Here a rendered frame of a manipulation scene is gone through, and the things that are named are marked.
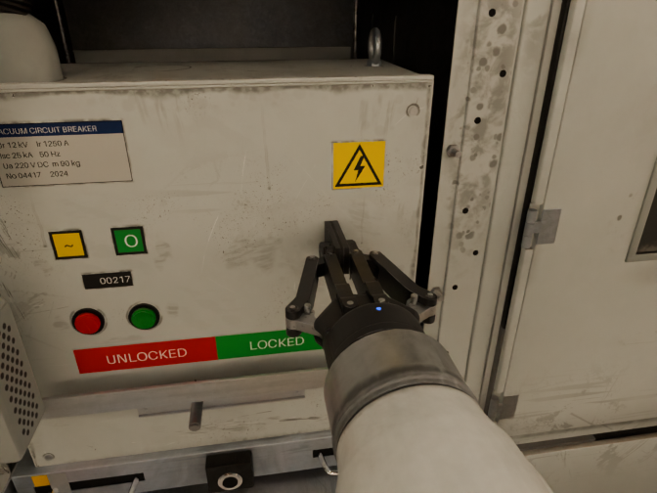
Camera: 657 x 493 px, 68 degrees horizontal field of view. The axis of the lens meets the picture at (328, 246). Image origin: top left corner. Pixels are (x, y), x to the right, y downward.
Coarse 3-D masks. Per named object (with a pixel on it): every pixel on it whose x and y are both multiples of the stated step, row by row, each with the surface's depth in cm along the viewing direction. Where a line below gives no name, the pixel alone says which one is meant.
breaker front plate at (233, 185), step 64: (128, 128) 46; (192, 128) 47; (256, 128) 48; (320, 128) 49; (384, 128) 50; (0, 192) 47; (64, 192) 48; (128, 192) 49; (192, 192) 50; (256, 192) 51; (320, 192) 52; (384, 192) 53; (0, 256) 50; (128, 256) 52; (192, 256) 53; (256, 256) 54; (64, 320) 54; (128, 320) 55; (192, 320) 57; (256, 320) 58; (64, 384) 58; (128, 384) 59; (64, 448) 62; (128, 448) 64
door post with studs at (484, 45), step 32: (480, 0) 50; (512, 0) 50; (480, 32) 51; (512, 32) 51; (480, 64) 52; (512, 64) 53; (448, 96) 54; (480, 96) 54; (448, 128) 55; (480, 128) 55; (448, 160) 57; (480, 160) 57; (448, 192) 59; (480, 192) 59; (448, 224) 61; (480, 224) 61; (448, 256) 63; (480, 256) 63; (448, 288) 65; (448, 320) 67; (448, 352) 70
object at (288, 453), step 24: (312, 432) 67; (24, 456) 64; (120, 456) 64; (144, 456) 64; (168, 456) 64; (192, 456) 64; (264, 456) 66; (288, 456) 67; (312, 456) 68; (24, 480) 62; (72, 480) 63; (96, 480) 64; (120, 480) 64; (144, 480) 65; (168, 480) 66; (192, 480) 66
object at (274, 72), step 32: (64, 64) 62; (96, 64) 62; (128, 64) 62; (160, 64) 62; (192, 64) 62; (224, 64) 62; (256, 64) 62; (288, 64) 62; (320, 64) 62; (352, 64) 62; (384, 64) 62; (416, 256) 58
